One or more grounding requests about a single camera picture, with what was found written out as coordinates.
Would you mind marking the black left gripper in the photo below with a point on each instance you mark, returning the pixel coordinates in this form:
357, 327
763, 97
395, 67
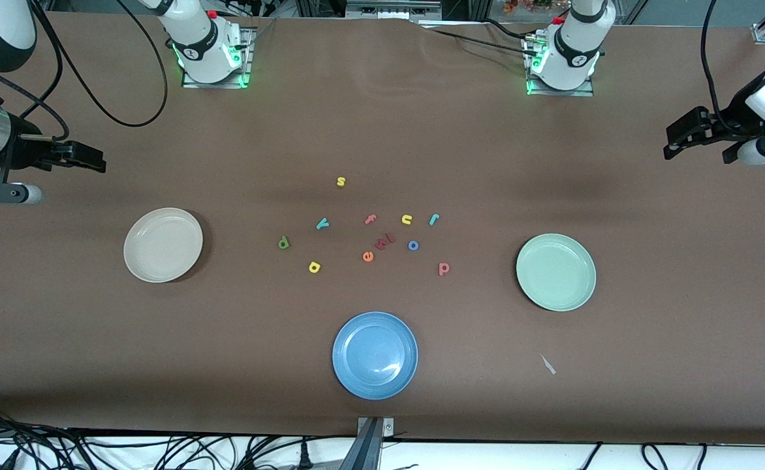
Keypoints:
730, 123

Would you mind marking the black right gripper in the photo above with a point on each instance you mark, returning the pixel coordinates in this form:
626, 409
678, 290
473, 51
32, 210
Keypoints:
25, 151

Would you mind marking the green foam letter d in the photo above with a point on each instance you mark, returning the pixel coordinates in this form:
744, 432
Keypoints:
283, 244

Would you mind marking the teal foam letter y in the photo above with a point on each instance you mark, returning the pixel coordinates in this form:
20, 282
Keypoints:
322, 224

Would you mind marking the yellow foam letter b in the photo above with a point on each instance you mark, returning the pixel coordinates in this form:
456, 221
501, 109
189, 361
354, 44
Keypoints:
314, 267

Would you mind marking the teal foam letter r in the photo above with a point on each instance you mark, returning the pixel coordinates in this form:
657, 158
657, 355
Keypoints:
433, 219

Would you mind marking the pink foam letter p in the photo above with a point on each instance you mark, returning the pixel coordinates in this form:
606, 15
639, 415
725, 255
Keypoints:
443, 269

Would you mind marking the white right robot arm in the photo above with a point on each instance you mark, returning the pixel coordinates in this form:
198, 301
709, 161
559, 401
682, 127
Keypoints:
200, 46

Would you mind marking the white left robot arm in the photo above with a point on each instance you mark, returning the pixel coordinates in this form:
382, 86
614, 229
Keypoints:
572, 52

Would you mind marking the beige round plate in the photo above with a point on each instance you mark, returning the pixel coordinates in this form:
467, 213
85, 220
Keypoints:
163, 245

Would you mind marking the green round plate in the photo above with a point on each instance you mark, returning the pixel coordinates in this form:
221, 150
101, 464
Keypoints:
556, 272

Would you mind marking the table cover sheet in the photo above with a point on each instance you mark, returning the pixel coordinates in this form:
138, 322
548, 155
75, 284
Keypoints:
95, 359

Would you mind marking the orange decoration cluster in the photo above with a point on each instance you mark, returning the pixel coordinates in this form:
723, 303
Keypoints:
526, 5

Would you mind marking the small white paper scrap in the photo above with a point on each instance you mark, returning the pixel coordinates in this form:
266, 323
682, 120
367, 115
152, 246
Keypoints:
547, 364

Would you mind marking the yellow foam letter u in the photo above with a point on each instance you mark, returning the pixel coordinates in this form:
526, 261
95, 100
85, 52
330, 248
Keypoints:
406, 220

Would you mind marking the pink foam letter f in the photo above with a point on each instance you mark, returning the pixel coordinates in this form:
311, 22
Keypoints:
370, 219

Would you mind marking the grey power strip box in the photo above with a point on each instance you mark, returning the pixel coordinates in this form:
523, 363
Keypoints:
392, 9

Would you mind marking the blue round plate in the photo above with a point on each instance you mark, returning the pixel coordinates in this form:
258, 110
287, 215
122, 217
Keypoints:
374, 356

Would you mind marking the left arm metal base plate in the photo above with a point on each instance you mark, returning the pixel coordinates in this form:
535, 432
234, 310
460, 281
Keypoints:
585, 93

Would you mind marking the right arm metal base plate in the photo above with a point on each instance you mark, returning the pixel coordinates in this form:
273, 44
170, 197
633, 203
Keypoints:
247, 65

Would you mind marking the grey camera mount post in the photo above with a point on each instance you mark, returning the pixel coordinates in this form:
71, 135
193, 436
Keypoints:
369, 444

